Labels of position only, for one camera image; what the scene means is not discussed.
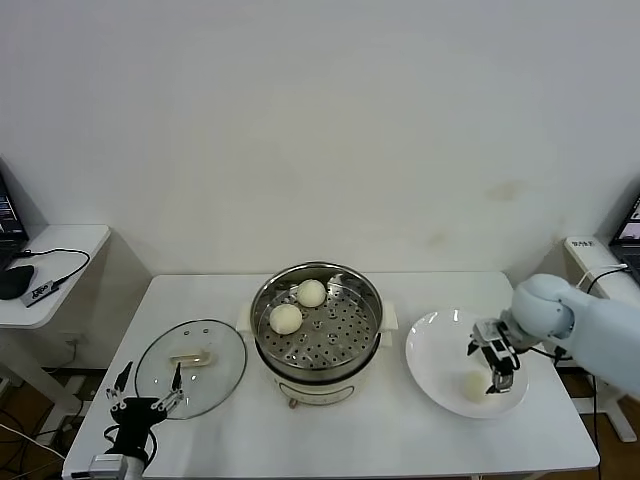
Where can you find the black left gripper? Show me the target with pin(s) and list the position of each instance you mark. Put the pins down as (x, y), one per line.
(132, 420)

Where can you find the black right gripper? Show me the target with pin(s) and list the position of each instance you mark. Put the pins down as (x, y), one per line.
(482, 332)

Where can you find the white steamed baozi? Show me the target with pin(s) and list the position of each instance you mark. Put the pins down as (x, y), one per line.
(471, 387)
(311, 292)
(285, 320)

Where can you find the round glass pot lid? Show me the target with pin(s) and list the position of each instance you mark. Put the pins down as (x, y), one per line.
(200, 390)

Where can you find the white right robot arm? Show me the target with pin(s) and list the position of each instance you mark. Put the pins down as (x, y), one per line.
(542, 310)

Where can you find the stainless steel steamer basket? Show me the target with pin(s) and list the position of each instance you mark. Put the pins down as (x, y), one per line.
(367, 305)

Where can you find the white round plate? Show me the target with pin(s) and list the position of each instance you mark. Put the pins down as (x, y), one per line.
(440, 340)

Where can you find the grey usb hub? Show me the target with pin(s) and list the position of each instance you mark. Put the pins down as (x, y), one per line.
(39, 293)

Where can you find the white side table with mouse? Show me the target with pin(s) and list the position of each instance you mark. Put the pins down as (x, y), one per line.
(65, 250)

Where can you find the black computer mouse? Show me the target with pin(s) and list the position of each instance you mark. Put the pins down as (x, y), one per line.
(15, 282)

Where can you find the white electric cooker base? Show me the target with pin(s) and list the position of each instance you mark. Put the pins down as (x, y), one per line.
(320, 387)

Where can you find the black laptop with charger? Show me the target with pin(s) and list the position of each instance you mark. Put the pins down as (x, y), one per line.
(627, 225)

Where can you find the computer monitor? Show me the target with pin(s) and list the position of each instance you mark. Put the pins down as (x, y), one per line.
(7, 210)

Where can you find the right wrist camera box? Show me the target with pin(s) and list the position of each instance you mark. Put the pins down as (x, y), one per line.
(499, 349)

